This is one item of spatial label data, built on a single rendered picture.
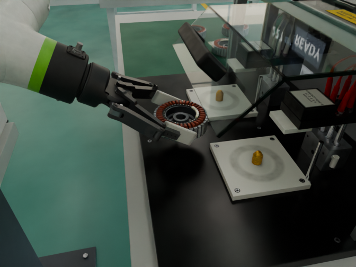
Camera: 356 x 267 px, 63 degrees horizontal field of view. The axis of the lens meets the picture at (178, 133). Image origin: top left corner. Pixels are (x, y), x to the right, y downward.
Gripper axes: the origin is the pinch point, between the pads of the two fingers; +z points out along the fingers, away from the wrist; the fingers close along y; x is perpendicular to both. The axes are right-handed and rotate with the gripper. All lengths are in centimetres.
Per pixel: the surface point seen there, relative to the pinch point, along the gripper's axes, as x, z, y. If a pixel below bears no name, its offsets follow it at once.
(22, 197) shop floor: 108, -18, 64
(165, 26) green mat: 2, 13, 88
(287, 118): -13.0, 13.3, -9.8
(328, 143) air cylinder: -12.7, 23.8, -11.7
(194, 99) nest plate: 1.0, 9.0, 15.9
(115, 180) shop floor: 83, 23, 67
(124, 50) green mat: 12, -4, 62
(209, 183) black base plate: 4.0, 6.3, -12.7
